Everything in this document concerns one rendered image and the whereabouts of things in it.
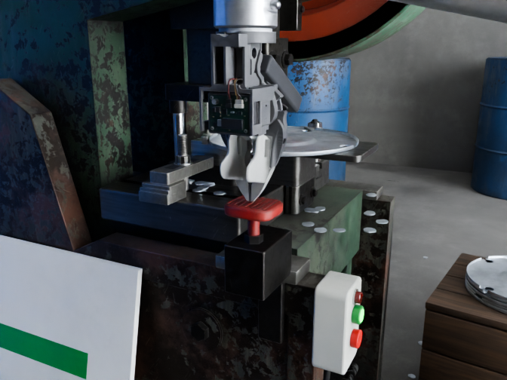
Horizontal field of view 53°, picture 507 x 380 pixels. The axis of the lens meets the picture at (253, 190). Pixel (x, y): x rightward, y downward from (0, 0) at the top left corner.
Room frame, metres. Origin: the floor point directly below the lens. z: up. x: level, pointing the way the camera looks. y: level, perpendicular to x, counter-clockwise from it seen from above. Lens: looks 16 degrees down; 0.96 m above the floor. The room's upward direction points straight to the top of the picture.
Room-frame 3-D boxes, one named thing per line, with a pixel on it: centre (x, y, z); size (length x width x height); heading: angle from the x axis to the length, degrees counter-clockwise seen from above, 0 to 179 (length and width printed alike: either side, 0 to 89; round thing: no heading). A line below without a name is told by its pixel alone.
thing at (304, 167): (0.97, -0.10, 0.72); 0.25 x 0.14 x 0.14; 63
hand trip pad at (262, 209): (0.65, 0.00, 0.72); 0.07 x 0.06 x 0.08; 63
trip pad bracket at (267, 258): (0.67, -0.01, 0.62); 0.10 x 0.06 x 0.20; 153
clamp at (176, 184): (0.90, 0.13, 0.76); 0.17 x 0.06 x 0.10; 153
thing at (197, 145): (1.05, 0.05, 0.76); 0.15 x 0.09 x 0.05; 153
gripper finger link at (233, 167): (0.64, 0.02, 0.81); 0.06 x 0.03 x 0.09; 153
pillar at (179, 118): (1.01, 0.15, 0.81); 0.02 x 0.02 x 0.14
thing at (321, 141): (0.99, -0.06, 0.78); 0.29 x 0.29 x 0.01
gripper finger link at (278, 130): (0.64, -0.02, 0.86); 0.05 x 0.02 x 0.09; 63
